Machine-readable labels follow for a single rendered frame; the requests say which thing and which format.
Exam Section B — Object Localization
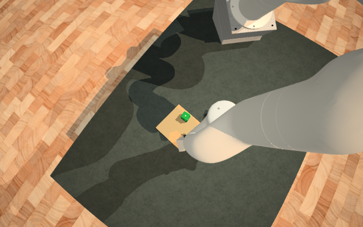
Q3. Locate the green die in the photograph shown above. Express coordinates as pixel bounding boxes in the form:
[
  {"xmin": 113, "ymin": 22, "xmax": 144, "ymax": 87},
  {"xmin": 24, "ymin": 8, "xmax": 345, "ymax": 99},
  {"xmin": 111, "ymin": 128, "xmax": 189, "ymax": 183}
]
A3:
[{"xmin": 181, "ymin": 111, "xmax": 190, "ymax": 122}]

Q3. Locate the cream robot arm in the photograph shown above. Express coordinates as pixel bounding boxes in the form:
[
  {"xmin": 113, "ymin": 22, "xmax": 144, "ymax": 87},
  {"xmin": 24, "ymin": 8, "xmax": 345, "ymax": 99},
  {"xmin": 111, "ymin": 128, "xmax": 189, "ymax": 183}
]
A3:
[{"xmin": 176, "ymin": 0, "xmax": 363, "ymax": 163}]

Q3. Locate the orange flat mat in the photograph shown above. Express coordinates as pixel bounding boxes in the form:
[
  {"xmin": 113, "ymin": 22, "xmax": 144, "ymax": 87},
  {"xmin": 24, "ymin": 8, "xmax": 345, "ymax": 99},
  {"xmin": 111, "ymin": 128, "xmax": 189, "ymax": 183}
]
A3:
[{"xmin": 156, "ymin": 105, "xmax": 200, "ymax": 148}]

